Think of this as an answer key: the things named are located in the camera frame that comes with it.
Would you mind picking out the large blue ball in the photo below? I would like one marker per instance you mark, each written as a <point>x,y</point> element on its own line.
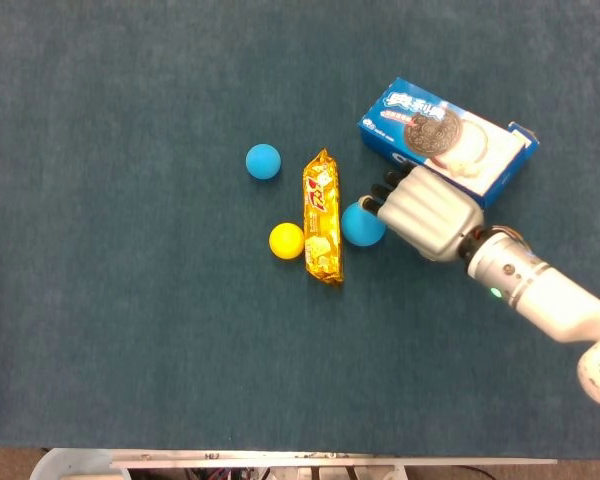
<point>360,227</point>

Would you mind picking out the yellow ball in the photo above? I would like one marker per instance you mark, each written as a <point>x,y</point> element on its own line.
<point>286,241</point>

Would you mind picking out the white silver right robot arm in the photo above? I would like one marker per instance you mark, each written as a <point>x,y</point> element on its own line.
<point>540,295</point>

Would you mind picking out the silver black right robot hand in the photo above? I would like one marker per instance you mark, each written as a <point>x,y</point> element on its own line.
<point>430,215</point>

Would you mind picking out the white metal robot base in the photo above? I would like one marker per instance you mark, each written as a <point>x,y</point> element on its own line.
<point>80,465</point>

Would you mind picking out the teal blue table carpet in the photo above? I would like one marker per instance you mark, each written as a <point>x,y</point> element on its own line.
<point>105,300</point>

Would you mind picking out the blue pink Oreo cookie box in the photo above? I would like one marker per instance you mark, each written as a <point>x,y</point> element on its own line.
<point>380,130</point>

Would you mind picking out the small blue ball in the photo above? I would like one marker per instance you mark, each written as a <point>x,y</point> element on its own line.
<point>263,161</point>

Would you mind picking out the gold foil wafer packet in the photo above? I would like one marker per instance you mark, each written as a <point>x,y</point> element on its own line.
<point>322,220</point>

